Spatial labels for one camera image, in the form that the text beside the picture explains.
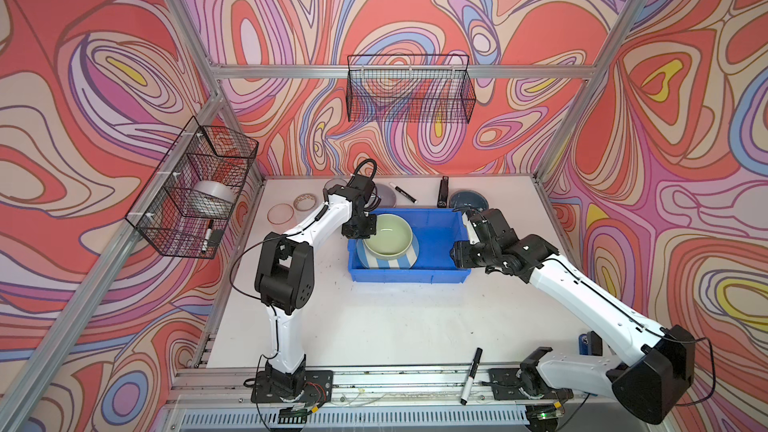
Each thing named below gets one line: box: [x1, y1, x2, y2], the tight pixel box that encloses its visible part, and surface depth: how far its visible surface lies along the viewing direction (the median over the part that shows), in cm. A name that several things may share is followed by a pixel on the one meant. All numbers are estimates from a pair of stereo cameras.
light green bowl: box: [363, 213, 413, 260], surface depth 95 cm
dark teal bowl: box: [448, 189, 489, 211], surface depth 109 cm
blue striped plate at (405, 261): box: [356, 232, 420, 270], surface depth 93 cm
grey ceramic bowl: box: [376, 183, 397, 208], surface depth 110 cm
